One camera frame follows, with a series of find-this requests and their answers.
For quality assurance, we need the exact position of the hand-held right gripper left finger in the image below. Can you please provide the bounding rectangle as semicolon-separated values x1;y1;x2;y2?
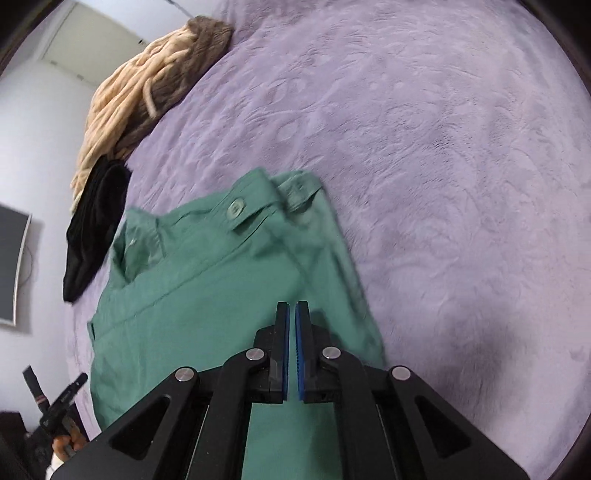
50;301;291;480

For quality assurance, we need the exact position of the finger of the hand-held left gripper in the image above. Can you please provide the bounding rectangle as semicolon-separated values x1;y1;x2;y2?
58;373;89;409

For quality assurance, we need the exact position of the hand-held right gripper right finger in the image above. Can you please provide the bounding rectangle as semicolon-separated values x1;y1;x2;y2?
296;300;530;480

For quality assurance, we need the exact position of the green work jacket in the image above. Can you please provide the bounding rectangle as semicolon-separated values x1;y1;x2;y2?
87;168;387;480

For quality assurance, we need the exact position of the person's left hand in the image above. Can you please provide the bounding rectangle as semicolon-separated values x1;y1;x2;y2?
52;431;88;464

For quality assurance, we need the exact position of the black folded garment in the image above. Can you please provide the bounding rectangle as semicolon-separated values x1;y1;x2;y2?
63;159;134;304

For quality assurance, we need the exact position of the purple embossed blanket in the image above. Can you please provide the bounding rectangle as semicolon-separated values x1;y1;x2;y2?
65;0;588;480

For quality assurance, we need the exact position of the brown knitted garment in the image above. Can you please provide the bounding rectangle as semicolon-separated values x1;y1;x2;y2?
115;15;234;158

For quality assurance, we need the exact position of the white wardrobe door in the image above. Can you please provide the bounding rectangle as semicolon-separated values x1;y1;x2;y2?
41;0;200;86

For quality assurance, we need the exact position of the black strap with red mark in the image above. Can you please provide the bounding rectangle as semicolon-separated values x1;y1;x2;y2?
22;364;51;412

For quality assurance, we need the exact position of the wall monitor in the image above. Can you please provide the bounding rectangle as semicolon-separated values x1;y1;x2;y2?
0;203;33;328

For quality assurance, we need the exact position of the cream cable-knit sweater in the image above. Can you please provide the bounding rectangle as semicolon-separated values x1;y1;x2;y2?
70;31;204;216

